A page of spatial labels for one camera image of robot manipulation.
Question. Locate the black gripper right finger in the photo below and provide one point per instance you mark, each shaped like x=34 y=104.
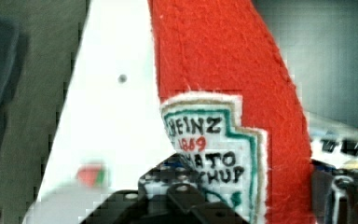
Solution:
x=334 y=194

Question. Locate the pink strawberry toy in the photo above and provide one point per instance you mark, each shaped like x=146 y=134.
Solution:
x=91 y=175

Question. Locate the red felt ketchup bottle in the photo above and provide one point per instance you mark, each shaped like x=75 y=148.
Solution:
x=230 y=108

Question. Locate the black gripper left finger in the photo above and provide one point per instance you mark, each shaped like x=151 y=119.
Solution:
x=166 y=194

